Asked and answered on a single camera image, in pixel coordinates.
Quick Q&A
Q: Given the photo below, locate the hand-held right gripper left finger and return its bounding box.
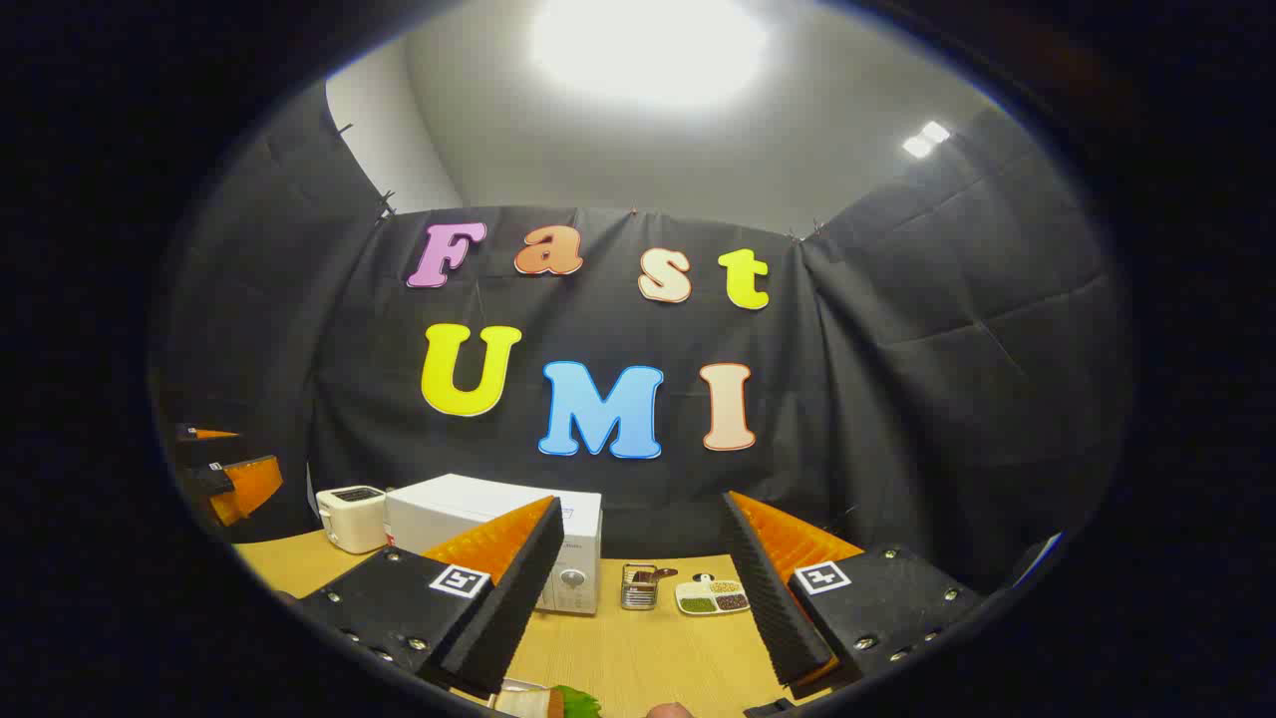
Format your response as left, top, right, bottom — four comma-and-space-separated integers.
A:
296, 496, 566, 699

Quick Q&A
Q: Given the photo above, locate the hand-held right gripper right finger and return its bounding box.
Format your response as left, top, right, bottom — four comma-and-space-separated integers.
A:
720, 490, 988, 699

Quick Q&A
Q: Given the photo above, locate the white microwave oven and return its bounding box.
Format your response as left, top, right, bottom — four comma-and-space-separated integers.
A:
384, 474, 603, 616

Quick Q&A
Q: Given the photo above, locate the lettuce sandwich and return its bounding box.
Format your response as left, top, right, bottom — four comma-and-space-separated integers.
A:
495, 684, 604, 718

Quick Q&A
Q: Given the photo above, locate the white divided spice dish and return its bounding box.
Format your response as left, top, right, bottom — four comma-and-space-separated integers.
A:
675, 573, 751, 616

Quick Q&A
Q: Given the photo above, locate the white toaster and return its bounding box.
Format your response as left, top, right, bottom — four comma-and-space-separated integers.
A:
316, 486, 388, 555

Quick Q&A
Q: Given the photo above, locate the black backdrop cloth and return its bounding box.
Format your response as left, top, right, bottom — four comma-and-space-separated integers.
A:
150, 80, 1132, 589

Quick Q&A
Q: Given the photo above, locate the white cloth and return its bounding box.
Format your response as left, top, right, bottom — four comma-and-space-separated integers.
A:
1015, 532, 1064, 591

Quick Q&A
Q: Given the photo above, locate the small ceiling light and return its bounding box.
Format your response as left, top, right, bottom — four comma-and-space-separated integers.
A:
902, 120, 951, 159

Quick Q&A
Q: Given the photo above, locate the large ceiling light panel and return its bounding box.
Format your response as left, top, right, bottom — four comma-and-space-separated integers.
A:
528, 0, 769, 106

